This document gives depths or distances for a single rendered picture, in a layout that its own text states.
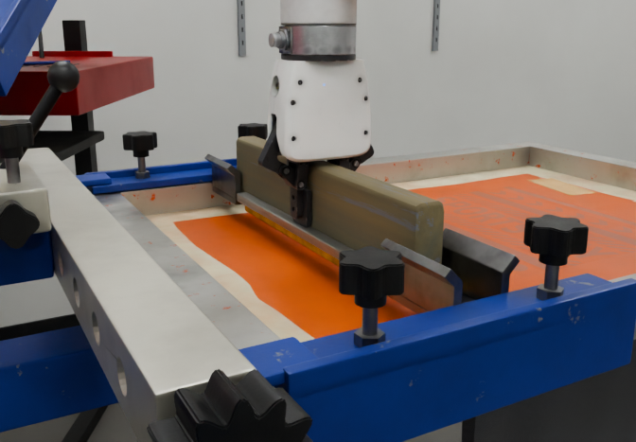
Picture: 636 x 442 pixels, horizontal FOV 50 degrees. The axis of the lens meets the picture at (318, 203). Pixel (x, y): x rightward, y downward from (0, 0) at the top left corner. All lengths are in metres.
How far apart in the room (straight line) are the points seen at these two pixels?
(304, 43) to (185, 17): 2.10
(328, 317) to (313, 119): 0.20
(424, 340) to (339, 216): 0.24
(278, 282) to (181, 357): 0.33
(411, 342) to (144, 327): 0.16
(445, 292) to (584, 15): 3.52
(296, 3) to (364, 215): 0.21
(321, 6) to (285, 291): 0.27
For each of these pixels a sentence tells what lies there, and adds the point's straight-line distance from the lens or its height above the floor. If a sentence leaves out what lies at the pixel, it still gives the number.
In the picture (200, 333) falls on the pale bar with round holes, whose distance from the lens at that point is 0.38.
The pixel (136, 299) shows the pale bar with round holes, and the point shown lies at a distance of 0.43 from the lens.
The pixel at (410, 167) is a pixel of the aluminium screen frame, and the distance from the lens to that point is 1.11.
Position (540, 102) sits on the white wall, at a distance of 3.82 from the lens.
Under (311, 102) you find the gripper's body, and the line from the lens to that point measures 0.67.
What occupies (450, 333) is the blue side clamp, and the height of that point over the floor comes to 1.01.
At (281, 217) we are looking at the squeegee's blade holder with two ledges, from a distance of 0.75.
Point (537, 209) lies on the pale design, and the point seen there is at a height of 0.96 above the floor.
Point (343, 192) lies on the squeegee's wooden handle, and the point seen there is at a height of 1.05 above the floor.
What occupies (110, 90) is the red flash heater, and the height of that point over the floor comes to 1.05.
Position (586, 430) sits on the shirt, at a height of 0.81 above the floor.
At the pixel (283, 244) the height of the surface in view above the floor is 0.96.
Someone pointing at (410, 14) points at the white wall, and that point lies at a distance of 3.23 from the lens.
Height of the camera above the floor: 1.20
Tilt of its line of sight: 15 degrees down
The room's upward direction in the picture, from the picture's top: straight up
